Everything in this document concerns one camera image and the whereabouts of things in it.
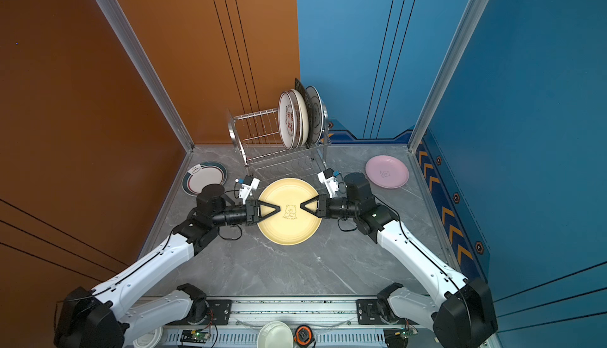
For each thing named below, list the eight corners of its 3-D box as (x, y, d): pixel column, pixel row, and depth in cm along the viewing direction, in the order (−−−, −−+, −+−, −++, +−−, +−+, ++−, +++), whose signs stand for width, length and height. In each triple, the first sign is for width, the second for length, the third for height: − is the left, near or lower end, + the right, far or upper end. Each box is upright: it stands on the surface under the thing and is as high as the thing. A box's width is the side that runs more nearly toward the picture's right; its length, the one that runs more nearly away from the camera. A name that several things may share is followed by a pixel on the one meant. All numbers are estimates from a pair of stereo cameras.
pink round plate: (369, 189, 106) (370, 186, 104) (363, 158, 118) (364, 155, 116) (411, 189, 106) (412, 186, 104) (401, 158, 118) (402, 155, 116)
